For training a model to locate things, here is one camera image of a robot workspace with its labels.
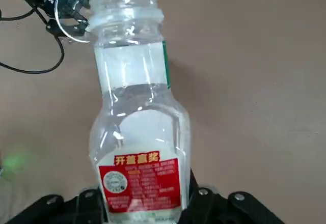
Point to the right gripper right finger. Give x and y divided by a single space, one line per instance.
224 208

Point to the clear drink bottle red label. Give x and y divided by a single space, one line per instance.
140 81

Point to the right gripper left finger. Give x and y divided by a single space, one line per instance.
63 211

